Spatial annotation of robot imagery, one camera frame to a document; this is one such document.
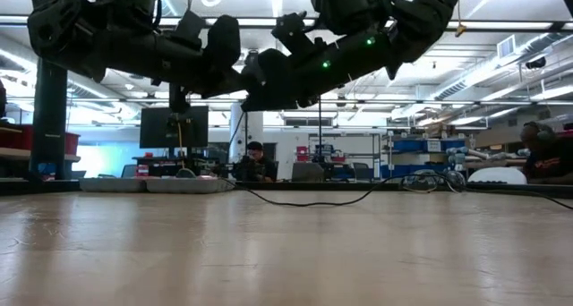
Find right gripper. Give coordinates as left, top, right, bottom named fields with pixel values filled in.
left=240, top=31, right=362, bottom=114

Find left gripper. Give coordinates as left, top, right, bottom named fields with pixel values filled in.
left=164, top=13, right=261, bottom=100

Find thin black cord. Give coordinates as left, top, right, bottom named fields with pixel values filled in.
left=221, top=111, right=573, bottom=211

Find white round column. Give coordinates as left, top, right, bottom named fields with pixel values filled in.
left=229, top=102, right=265, bottom=164

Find person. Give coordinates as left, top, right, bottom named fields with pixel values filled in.
left=233, top=140, right=279, bottom=183
left=517, top=120, right=573, bottom=185

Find black monitor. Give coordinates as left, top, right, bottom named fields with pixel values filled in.
left=139, top=105, right=210, bottom=149

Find grey laptop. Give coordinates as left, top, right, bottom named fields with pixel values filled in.
left=290, top=162, right=325, bottom=183

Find shelf with blue bins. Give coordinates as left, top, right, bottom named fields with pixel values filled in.
left=379, top=137, right=467, bottom=180

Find small yellow hanging tag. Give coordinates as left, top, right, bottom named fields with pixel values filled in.
left=454, top=0, right=467, bottom=38

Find clear safety glasses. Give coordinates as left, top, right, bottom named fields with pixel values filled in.
left=400, top=168, right=467, bottom=194

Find red storage bin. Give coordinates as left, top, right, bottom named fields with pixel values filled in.
left=0, top=123, right=81, bottom=163

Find wooden work table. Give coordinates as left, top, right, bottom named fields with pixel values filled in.
left=465, top=157, right=523, bottom=169

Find grey headphones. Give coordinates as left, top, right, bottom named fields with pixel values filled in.
left=526, top=121, right=555, bottom=142

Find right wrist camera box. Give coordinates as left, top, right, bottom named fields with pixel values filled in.
left=270, top=10, right=314, bottom=52

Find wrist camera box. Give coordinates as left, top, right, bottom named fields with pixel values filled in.
left=270, top=10, right=314, bottom=52
left=173, top=9, right=208, bottom=42

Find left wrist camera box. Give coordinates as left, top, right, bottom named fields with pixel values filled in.
left=173, top=9, right=208, bottom=42

